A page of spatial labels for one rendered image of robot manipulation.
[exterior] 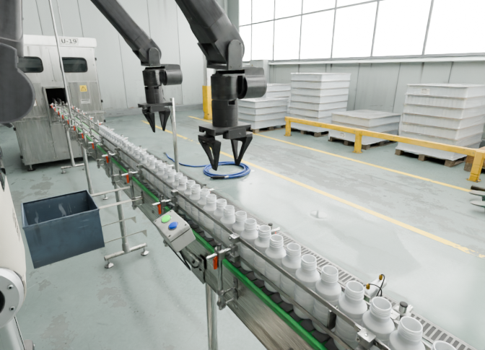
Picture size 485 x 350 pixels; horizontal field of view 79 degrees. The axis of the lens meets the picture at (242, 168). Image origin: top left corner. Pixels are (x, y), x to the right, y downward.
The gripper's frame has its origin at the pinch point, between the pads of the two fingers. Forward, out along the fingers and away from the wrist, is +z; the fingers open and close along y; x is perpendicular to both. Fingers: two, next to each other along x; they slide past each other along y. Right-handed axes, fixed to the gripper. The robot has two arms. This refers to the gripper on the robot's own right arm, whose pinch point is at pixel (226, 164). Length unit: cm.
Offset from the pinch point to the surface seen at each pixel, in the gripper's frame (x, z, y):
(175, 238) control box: 25.8, 31.3, -3.4
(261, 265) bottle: 1.5, 34.4, 12.5
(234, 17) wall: 1015, -210, 726
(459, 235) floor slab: 25, 143, 298
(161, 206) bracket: 56, 33, 4
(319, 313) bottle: -20.7, 34.3, 11.6
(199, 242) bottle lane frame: 34, 42, 9
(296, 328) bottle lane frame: -16.6, 40.8, 8.8
